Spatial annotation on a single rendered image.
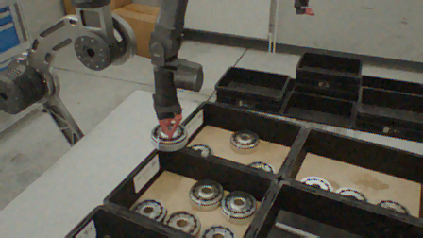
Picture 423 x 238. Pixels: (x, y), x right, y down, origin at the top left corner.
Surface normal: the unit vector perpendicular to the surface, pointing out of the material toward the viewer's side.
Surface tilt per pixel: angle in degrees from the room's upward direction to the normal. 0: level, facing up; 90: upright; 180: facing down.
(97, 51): 90
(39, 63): 90
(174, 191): 0
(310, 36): 90
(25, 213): 0
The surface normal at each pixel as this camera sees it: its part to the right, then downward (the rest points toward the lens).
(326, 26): -0.35, 0.52
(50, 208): 0.00, -0.83
